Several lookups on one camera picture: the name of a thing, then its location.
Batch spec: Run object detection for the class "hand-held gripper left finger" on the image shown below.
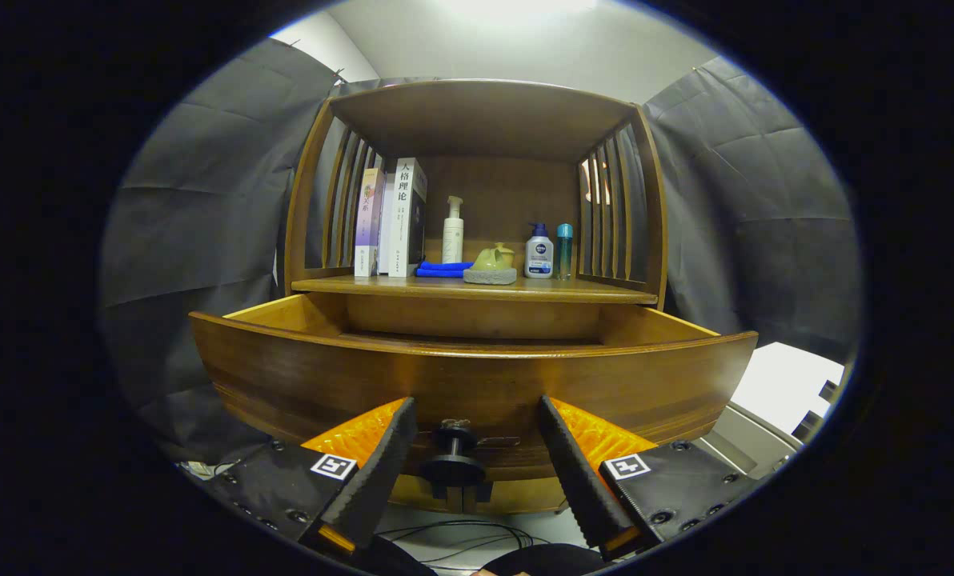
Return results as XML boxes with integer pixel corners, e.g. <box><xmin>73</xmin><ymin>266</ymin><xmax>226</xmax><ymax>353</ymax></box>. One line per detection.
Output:
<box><xmin>205</xmin><ymin>396</ymin><xmax>419</xmax><ymax>561</ymax></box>

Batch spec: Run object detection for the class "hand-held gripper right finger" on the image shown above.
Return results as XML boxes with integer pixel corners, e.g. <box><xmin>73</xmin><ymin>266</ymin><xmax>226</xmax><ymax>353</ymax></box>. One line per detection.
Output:
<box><xmin>538</xmin><ymin>394</ymin><xmax>766</xmax><ymax>562</ymax></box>

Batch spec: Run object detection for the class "black drawer knob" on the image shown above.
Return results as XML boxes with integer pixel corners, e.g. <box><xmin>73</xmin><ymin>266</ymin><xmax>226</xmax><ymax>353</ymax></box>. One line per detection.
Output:
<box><xmin>419</xmin><ymin>418</ymin><xmax>487</xmax><ymax>487</ymax></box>

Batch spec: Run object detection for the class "brown wooden drawer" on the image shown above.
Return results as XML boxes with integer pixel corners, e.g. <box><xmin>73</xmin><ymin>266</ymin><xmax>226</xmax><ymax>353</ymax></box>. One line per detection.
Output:
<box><xmin>189</xmin><ymin>292</ymin><xmax>760</xmax><ymax>482</ymax></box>

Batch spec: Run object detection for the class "green ornament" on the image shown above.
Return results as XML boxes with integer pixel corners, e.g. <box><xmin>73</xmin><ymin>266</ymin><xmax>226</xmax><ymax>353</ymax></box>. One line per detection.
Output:
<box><xmin>463</xmin><ymin>242</ymin><xmax>519</xmax><ymax>286</ymax></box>

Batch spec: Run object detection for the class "wooden cabinet door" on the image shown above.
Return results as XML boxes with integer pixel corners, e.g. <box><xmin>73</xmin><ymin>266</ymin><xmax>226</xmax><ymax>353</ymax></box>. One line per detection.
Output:
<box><xmin>387</xmin><ymin>474</ymin><xmax>462</xmax><ymax>513</ymax></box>
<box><xmin>463</xmin><ymin>478</ymin><xmax>570</xmax><ymax>515</ymax></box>

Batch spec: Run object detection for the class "wooden countertop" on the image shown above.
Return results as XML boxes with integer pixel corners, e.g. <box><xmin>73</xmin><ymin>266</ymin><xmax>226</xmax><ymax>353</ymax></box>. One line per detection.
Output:
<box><xmin>291</xmin><ymin>274</ymin><xmax>659</xmax><ymax>306</ymax></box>

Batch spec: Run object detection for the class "brown wooden cabinet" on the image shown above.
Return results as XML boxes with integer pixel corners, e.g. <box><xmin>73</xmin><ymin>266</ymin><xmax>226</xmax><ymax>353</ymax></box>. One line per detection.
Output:
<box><xmin>283</xmin><ymin>78</ymin><xmax>670</xmax><ymax>517</ymax></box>

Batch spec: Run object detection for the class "grey panel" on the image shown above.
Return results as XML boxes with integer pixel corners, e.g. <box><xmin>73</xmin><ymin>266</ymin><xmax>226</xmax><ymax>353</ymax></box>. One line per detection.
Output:
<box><xmin>697</xmin><ymin>400</ymin><xmax>806</xmax><ymax>481</ymax></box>

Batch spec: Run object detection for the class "blue folded cloth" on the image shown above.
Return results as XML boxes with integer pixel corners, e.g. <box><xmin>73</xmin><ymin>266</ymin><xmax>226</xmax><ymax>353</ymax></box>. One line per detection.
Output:
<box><xmin>415</xmin><ymin>260</ymin><xmax>475</xmax><ymax>279</ymax></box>

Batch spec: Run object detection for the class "white blue lotion bottle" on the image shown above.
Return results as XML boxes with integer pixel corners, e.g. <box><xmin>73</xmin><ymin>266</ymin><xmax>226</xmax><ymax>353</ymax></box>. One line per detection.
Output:
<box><xmin>524</xmin><ymin>222</ymin><xmax>555</xmax><ymax>279</ymax></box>

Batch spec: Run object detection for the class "white sheet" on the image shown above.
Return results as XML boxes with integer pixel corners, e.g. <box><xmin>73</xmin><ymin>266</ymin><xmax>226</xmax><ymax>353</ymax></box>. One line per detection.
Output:
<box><xmin>729</xmin><ymin>342</ymin><xmax>846</xmax><ymax>437</ymax></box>

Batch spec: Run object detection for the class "thin white book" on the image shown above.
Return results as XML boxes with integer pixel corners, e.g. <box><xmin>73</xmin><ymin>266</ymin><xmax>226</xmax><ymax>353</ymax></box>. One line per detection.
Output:
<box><xmin>377</xmin><ymin>172</ymin><xmax>396</xmax><ymax>274</ymax></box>

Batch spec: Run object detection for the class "white pump bottle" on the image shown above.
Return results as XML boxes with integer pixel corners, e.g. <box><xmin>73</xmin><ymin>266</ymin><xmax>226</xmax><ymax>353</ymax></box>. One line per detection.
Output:
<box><xmin>443</xmin><ymin>195</ymin><xmax>465</xmax><ymax>265</ymax></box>

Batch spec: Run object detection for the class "purple book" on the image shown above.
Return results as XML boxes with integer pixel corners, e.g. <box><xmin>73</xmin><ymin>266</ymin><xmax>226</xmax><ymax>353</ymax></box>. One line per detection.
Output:
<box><xmin>354</xmin><ymin>168</ymin><xmax>385</xmax><ymax>278</ymax></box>

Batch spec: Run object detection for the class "thick white book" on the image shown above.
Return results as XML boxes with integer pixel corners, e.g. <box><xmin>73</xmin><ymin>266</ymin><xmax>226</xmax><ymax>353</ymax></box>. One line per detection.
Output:
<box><xmin>388</xmin><ymin>157</ymin><xmax>428</xmax><ymax>278</ymax></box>

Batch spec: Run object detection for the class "black floor cable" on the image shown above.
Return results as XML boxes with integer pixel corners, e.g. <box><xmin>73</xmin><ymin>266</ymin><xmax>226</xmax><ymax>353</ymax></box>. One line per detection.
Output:
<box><xmin>377</xmin><ymin>518</ymin><xmax>535</xmax><ymax>570</ymax></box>

